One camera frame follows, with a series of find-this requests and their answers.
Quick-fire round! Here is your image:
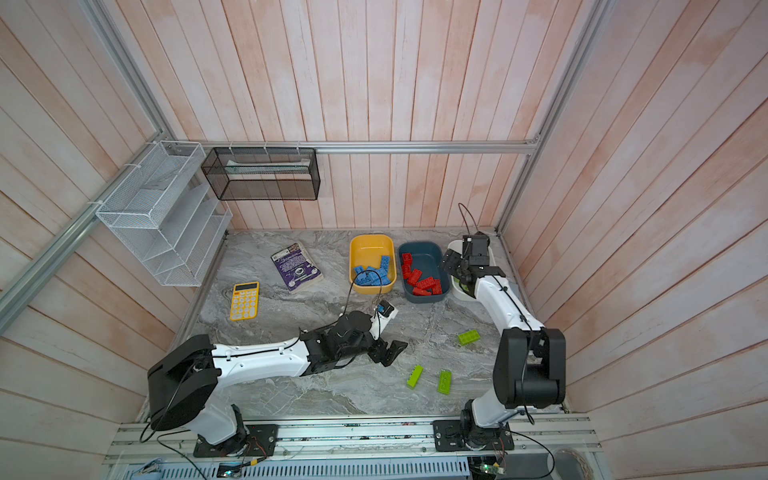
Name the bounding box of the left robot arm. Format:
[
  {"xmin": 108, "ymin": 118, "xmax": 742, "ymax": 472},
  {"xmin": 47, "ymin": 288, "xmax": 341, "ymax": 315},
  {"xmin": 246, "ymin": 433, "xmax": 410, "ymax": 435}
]
[{"xmin": 147, "ymin": 300, "xmax": 408, "ymax": 456}]

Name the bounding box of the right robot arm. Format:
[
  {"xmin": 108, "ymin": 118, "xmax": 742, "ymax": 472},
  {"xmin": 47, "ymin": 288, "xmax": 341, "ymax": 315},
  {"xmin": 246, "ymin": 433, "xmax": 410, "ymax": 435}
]
[{"xmin": 441, "ymin": 231, "xmax": 566, "ymax": 430}]

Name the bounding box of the white plastic bin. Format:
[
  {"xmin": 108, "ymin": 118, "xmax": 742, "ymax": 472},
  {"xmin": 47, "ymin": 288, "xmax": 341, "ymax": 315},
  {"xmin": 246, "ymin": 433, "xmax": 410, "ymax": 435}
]
[{"xmin": 447, "ymin": 239, "xmax": 502, "ymax": 303}]

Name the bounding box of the teal plastic bin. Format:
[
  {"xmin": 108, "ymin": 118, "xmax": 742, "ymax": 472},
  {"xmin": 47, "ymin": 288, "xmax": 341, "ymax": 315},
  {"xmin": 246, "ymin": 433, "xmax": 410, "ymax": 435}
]
[{"xmin": 397, "ymin": 241, "xmax": 450, "ymax": 304}]

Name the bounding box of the yellow plastic bin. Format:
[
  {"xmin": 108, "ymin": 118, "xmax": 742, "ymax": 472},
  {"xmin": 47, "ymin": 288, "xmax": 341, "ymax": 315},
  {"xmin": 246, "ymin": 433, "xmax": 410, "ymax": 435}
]
[{"xmin": 349, "ymin": 234, "xmax": 398, "ymax": 295}]

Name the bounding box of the purple paperback book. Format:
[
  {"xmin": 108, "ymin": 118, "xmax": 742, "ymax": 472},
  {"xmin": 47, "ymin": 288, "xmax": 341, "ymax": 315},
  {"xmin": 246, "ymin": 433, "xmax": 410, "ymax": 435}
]
[{"xmin": 270, "ymin": 242, "xmax": 323, "ymax": 293}]

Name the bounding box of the yellow calculator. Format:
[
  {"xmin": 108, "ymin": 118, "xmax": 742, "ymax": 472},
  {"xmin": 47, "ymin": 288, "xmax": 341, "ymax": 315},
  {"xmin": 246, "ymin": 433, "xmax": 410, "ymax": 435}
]
[{"xmin": 229, "ymin": 281, "xmax": 260, "ymax": 322}]

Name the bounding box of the black mesh basket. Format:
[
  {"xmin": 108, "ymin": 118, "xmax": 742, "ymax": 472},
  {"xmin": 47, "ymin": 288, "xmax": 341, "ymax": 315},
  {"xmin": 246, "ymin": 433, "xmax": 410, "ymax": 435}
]
[{"xmin": 201, "ymin": 146, "xmax": 321, "ymax": 201}]

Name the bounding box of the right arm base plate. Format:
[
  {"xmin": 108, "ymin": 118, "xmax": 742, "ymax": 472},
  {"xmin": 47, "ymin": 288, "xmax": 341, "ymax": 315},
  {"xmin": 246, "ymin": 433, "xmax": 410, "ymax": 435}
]
[{"xmin": 432, "ymin": 420, "xmax": 514, "ymax": 452}]

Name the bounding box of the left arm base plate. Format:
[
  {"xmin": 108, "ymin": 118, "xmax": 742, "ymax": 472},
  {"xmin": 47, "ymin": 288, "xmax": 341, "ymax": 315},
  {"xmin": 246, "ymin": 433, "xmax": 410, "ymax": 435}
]
[{"xmin": 193, "ymin": 424, "xmax": 279, "ymax": 458}]

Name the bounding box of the white wire shelf rack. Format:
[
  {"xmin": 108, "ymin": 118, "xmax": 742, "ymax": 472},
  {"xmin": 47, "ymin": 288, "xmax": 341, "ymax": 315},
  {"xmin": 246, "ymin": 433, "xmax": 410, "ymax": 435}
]
[{"xmin": 97, "ymin": 141, "xmax": 232, "ymax": 287}]

